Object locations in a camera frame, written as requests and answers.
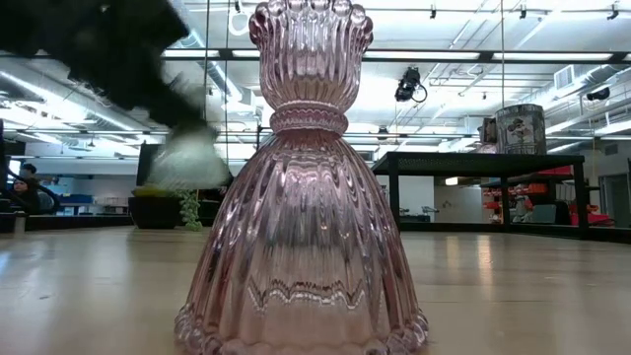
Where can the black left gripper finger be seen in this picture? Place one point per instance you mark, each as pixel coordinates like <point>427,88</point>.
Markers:
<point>180,111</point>

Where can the pink glass candlestick holder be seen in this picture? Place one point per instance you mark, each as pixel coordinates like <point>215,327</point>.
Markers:
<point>305,222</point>

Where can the black planter with succulents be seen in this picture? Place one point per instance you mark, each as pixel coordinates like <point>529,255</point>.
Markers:
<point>153,212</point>

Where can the person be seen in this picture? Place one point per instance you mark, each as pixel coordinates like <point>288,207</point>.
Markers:
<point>28,170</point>
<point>22,190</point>

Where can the black perforated metal shelf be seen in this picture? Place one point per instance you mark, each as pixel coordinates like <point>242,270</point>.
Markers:
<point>473,165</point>

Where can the black table edge rail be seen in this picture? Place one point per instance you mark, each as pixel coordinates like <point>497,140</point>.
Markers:
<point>74,223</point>

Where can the black overhead camera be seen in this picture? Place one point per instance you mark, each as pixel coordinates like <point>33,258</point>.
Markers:
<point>408,84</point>

